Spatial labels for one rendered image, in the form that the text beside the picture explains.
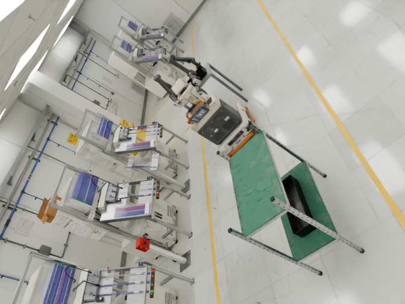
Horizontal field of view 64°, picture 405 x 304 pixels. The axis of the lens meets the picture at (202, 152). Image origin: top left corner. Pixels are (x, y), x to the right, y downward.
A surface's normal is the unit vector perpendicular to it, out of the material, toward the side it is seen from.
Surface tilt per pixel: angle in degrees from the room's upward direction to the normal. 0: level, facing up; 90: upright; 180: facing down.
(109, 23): 90
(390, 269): 0
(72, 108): 90
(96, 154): 90
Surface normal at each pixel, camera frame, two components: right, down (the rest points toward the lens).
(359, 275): -0.77, -0.46
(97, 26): 0.07, 0.65
